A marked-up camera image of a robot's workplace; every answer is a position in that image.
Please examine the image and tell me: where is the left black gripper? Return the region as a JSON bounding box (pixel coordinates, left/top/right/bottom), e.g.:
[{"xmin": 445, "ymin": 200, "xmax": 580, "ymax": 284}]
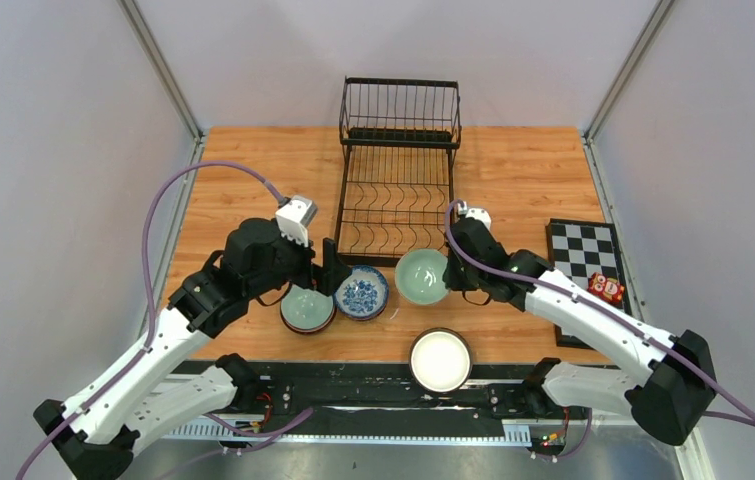
[{"xmin": 247, "ymin": 223, "xmax": 352, "ymax": 299}]

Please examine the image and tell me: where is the celadon bowl brown rim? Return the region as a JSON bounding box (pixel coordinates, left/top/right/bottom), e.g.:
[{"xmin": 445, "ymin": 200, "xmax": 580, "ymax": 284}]
[{"xmin": 395, "ymin": 249, "xmax": 449, "ymax": 306}]

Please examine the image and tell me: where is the blue floral bowl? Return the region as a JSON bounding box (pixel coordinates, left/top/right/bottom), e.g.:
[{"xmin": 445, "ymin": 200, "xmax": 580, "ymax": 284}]
[{"xmin": 332, "ymin": 265, "xmax": 389, "ymax": 321}]

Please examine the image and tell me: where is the white bowl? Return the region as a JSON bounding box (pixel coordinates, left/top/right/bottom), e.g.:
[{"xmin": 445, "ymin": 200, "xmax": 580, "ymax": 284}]
[{"xmin": 409, "ymin": 328, "xmax": 473, "ymax": 393}]

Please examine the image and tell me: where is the black wire dish rack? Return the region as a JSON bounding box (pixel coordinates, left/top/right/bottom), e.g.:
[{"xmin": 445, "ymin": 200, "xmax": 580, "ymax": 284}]
[{"xmin": 335, "ymin": 77, "xmax": 462, "ymax": 267}]

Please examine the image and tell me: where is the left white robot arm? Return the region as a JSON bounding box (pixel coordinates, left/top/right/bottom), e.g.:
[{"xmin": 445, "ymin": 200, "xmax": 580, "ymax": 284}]
[{"xmin": 33, "ymin": 218, "xmax": 352, "ymax": 479}]

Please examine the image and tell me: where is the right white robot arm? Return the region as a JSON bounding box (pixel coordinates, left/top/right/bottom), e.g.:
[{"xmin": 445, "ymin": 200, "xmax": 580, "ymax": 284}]
[{"xmin": 444, "ymin": 216, "xmax": 717, "ymax": 446}]

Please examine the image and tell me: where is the celadon bowl black rim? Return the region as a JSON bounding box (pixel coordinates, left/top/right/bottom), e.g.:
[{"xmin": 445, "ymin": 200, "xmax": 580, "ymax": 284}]
[{"xmin": 280, "ymin": 286, "xmax": 336, "ymax": 335}]

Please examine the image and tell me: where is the red owl toy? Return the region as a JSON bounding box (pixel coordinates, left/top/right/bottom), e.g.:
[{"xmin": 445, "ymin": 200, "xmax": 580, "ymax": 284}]
[{"xmin": 587, "ymin": 272, "xmax": 626, "ymax": 307}]

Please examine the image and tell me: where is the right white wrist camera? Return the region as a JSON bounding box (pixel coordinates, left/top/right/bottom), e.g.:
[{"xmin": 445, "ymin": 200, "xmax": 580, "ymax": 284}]
[{"xmin": 456, "ymin": 202, "xmax": 492, "ymax": 229}]

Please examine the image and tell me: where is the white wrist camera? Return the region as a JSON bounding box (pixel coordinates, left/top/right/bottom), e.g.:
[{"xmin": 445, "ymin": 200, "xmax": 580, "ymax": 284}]
[
  {"xmin": 456, "ymin": 202, "xmax": 492, "ymax": 229},
  {"xmin": 275, "ymin": 195, "xmax": 318, "ymax": 247}
]

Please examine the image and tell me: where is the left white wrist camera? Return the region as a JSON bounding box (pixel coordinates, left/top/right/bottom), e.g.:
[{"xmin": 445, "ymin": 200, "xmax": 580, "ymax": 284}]
[{"xmin": 275, "ymin": 195, "xmax": 318, "ymax": 247}]

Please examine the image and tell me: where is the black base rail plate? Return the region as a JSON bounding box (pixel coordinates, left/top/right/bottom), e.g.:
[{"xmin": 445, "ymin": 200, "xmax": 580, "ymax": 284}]
[{"xmin": 181, "ymin": 360, "xmax": 590, "ymax": 439}]

